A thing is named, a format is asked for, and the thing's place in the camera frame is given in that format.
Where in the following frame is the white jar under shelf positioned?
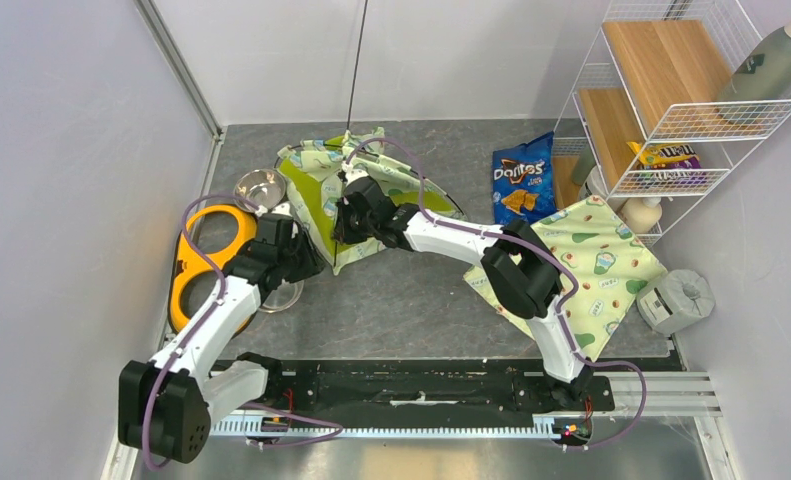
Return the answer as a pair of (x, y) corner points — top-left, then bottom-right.
(577, 166), (609, 200)

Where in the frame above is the steel pet bowl far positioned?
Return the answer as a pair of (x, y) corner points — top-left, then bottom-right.
(233, 169), (286, 216)

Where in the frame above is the beige lotion bottle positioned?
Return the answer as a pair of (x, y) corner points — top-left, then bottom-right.
(619, 197), (662, 234)

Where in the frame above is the green avocado-print tent mat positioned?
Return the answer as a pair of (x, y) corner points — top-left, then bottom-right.
(462, 193), (669, 362)

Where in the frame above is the blue Doritos chip bag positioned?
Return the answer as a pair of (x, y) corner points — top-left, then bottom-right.
(491, 131), (558, 224)

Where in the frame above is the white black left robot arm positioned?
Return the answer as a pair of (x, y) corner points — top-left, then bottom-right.
(117, 212), (325, 463)

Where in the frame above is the green avocado-print pet tent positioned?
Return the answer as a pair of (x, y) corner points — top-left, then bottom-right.
(275, 127), (466, 277)

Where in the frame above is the orange double bowl holder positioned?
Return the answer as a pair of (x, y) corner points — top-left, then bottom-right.
(168, 204), (257, 333)

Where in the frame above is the steel pet bowl near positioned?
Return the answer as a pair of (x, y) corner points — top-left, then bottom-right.
(258, 281), (304, 313)

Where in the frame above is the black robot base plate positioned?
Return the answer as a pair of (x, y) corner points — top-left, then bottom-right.
(222, 357), (616, 432)

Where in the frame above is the long black tent pole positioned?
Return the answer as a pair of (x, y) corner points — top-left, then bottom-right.
(343, 0), (369, 145)

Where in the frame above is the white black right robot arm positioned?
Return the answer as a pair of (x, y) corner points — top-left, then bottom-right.
(334, 173), (593, 409)

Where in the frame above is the green bottle with beige cap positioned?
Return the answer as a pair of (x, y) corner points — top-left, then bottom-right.
(716, 21), (791, 102)

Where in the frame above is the yellow M&M's candy bag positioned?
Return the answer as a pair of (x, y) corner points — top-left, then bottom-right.
(626, 141), (700, 169)

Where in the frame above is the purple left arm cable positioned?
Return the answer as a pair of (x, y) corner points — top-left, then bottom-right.
(140, 193), (345, 473)

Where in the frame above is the aluminium rail with cable comb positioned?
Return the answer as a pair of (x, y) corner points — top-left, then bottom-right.
(110, 370), (724, 442)

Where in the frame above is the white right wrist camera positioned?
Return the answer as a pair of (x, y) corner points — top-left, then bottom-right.
(339, 164), (368, 185)

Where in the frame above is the steel pet bowl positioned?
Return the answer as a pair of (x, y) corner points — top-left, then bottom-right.
(233, 169), (286, 216)
(258, 281), (304, 313)

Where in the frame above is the white wire shelf rack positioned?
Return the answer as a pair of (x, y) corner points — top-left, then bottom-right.
(553, 1), (791, 246)

